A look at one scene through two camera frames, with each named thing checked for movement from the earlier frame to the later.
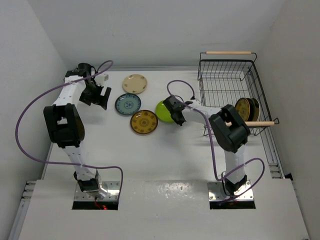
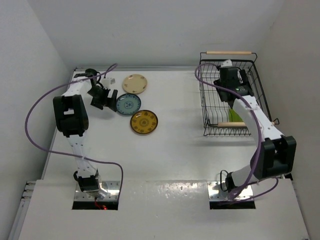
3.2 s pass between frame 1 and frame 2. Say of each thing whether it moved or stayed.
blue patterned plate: stayed
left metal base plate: stayed
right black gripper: moved
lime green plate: moved
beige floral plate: stayed
